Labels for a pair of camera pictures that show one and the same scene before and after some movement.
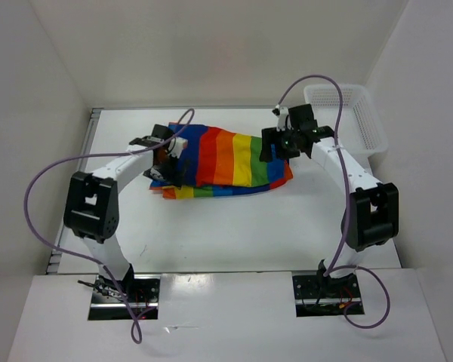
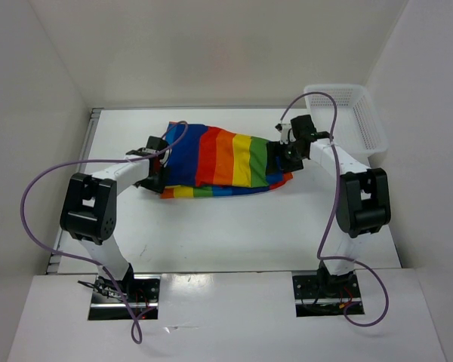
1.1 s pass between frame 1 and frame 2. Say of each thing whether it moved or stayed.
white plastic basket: stayed
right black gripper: moved
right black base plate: stayed
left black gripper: moved
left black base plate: stayed
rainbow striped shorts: stayed
